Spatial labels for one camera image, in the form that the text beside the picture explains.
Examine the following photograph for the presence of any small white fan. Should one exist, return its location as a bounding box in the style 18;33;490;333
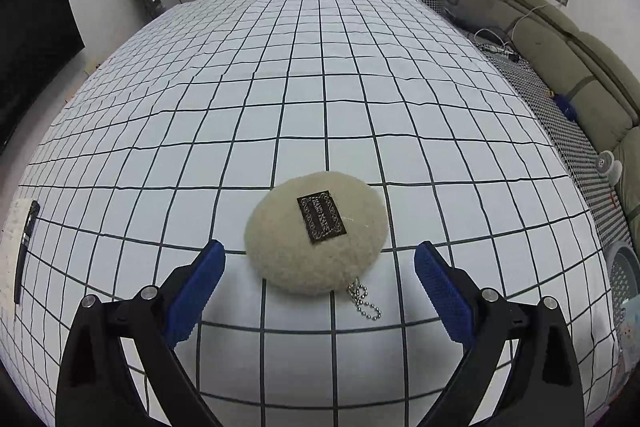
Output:
597;150;624;180

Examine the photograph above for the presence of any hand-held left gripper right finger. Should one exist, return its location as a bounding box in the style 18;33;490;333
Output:
414;241;586;427

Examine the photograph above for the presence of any black remote control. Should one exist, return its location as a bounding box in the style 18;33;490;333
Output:
13;200;41;305

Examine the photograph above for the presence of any black television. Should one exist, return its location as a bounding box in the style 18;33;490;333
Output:
0;0;86;152

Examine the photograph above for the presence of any white checked bed sheet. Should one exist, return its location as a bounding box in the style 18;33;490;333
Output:
0;0;621;427

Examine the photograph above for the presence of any blue cloth item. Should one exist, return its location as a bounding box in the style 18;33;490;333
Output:
552;93;579;120

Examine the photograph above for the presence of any white cable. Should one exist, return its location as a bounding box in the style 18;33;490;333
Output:
474;3;552;52

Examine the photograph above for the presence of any grey perforated plastic basket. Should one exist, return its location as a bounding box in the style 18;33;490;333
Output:
606;241;640;358

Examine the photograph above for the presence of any white paper sheet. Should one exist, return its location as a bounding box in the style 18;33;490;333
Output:
0;199;33;320

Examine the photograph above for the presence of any beige plush pouch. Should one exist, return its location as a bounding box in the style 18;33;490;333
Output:
243;172;389;321

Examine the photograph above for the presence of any grey pillow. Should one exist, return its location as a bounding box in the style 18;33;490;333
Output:
444;2;482;34

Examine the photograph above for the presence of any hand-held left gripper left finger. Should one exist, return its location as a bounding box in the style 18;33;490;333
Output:
55;239;227;427

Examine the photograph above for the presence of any houndstooth sofa cover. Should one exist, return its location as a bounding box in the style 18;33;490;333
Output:
470;32;633;258

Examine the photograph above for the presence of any black cable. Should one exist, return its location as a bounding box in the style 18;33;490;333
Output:
481;43;522;58

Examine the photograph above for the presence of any olive green sofa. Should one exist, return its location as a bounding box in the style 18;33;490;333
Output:
445;0;640;238

